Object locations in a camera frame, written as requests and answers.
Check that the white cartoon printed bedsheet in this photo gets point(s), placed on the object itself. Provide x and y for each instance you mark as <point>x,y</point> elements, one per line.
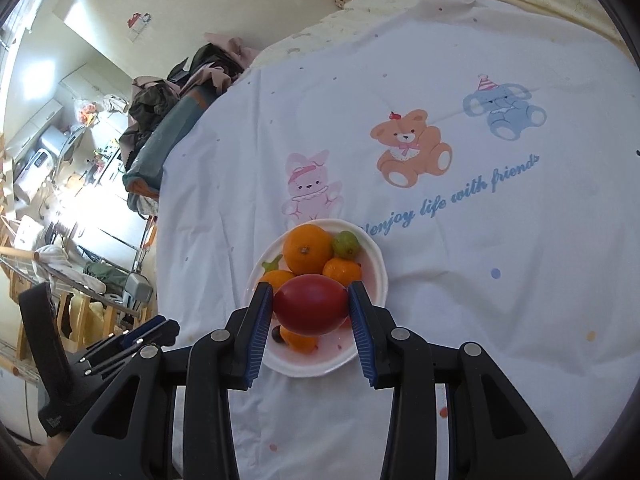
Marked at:
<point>491,153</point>

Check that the green lime fruit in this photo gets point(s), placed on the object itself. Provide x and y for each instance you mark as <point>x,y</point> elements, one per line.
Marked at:
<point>346,245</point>

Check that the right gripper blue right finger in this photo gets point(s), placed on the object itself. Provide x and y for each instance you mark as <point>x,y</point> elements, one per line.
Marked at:
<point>370,326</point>

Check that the large red tomato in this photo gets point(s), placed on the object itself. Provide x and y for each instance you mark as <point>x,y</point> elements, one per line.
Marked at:
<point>311,305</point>

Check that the wooden drying rack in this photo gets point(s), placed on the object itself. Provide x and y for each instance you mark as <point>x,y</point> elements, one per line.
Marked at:
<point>80,315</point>

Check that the small dark grape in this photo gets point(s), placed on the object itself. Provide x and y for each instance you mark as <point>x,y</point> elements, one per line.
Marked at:
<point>276,334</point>

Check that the pile of clothes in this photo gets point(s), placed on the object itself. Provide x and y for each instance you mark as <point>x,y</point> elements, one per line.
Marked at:
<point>163,111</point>

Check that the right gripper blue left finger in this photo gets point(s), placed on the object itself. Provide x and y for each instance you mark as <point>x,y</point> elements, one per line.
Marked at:
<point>250,328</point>

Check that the large orange with stem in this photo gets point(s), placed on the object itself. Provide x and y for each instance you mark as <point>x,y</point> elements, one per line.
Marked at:
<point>276,278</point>

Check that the pink white oval plate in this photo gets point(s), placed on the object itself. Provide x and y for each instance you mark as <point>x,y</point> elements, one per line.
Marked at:
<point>337,348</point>

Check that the small mandarin orange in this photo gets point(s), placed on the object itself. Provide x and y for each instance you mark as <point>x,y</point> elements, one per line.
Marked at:
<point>298,343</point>
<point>342,271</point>

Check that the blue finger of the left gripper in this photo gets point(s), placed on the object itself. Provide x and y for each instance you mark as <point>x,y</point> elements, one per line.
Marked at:
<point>164,335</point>
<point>112,345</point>

